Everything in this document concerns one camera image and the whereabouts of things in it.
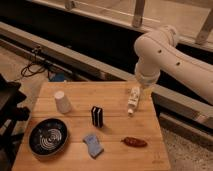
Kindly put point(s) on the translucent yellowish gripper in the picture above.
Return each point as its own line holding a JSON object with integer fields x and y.
{"x": 145, "y": 82}

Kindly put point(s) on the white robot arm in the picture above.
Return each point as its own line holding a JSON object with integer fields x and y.
{"x": 156, "y": 51}

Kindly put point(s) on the black white striped eraser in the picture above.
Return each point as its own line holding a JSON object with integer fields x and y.
{"x": 97, "y": 116}

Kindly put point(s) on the white tube bottle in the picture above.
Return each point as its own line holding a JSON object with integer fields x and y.
{"x": 133, "y": 100}

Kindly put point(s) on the wooden cutting board table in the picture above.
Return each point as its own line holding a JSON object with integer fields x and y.
{"x": 112, "y": 97}

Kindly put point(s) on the blue object on floor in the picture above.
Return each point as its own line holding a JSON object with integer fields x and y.
{"x": 57, "y": 78}

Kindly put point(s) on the black bowl with white spiral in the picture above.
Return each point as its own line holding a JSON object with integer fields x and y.
{"x": 48, "y": 137}

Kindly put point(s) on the black tripod stand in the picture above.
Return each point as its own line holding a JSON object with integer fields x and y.
{"x": 10, "y": 96}

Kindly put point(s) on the metal railing frame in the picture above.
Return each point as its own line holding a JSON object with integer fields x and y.
{"x": 192, "y": 18}

